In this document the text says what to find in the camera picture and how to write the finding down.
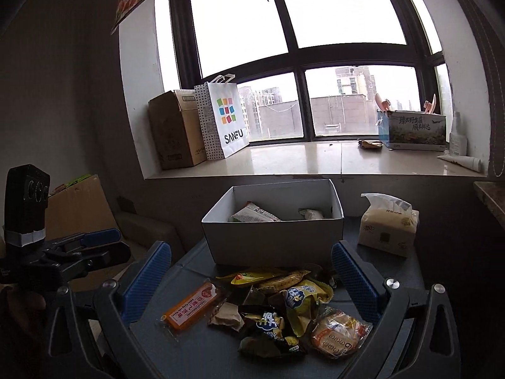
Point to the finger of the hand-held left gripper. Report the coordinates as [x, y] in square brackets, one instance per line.
[114, 254]
[102, 237]

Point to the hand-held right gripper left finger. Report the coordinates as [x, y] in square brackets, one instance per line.
[146, 280]

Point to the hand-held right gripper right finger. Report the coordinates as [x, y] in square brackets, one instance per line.
[355, 284]

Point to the yellow packet with blue print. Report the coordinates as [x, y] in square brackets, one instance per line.
[307, 296]

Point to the orange bar snack packet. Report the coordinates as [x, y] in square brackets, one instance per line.
[191, 308]

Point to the clear round cracker packet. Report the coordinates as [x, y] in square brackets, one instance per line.
[339, 335]

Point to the yellow brown biscuit packet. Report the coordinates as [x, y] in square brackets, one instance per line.
[284, 282]

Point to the small brown snack packet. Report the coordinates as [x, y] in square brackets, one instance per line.
[227, 316]

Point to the white cardboard box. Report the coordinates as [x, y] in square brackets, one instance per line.
[272, 241]

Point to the black yellow snack packet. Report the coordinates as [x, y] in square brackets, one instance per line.
[268, 323]

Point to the yellow packet with green label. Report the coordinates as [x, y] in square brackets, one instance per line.
[252, 277]

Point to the dark green snack packet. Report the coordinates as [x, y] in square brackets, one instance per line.
[256, 347]

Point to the person's left hand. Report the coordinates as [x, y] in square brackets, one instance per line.
[23, 304]

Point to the large brown cardboard box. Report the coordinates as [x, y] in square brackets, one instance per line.
[79, 209]

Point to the soft tissue pack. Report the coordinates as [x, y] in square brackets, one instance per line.
[386, 233]

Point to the small white snack packet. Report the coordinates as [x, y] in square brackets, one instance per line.
[311, 214]

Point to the green white snack packet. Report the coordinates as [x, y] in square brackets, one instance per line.
[254, 213]

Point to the tall brown cardboard box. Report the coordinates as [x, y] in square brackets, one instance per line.
[173, 134]

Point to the stone windowsill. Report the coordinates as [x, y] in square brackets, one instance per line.
[296, 158]

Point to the crumpled brown wrapper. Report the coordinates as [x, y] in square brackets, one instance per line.
[370, 144]

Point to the marble ledge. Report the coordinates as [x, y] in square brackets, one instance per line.
[491, 199]

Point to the white tube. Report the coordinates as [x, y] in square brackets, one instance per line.
[459, 162]

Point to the printed landscape carton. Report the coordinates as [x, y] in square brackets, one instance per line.
[414, 132]

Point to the white dotted shopping bag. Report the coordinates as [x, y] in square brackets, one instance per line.
[227, 126]

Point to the small white bottle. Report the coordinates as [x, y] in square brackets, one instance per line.
[458, 138]

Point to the pink plastic utensil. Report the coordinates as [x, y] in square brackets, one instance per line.
[430, 104]
[382, 102]

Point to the dark window frame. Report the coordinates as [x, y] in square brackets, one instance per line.
[294, 59]

